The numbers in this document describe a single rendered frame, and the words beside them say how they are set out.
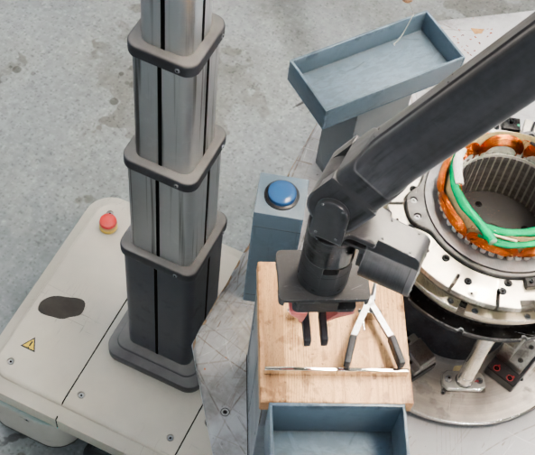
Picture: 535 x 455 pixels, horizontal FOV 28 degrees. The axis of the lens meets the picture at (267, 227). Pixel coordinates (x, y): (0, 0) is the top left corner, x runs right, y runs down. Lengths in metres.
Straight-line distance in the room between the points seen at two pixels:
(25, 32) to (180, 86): 1.65
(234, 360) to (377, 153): 0.73
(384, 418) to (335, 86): 0.54
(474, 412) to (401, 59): 0.55
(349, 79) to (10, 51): 1.57
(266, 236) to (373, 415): 0.33
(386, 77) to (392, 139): 0.71
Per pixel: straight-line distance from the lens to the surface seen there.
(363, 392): 1.36
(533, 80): 0.91
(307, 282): 1.19
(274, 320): 1.39
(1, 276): 2.67
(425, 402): 1.67
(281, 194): 1.52
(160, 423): 2.20
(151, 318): 2.09
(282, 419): 1.38
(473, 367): 1.62
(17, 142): 2.89
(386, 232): 1.11
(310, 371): 1.35
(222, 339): 1.69
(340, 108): 1.60
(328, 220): 1.07
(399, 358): 1.36
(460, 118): 0.95
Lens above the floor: 2.29
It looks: 57 degrees down
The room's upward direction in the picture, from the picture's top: 8 degrees clockwise
